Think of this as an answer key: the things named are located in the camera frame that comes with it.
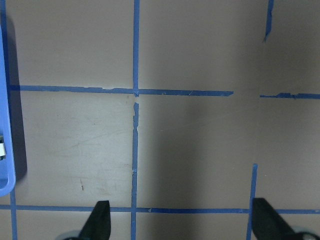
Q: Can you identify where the blue plastic tray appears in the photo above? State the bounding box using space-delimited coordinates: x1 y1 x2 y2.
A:
0 14 17 197

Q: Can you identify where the green terminal block module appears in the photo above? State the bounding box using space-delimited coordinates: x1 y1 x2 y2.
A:
0 135 6 161

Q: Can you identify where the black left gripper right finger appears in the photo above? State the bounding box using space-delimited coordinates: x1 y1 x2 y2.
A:
251 197 320 240

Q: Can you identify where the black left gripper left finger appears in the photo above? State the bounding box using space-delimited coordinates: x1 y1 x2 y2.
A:
60 200 111 240

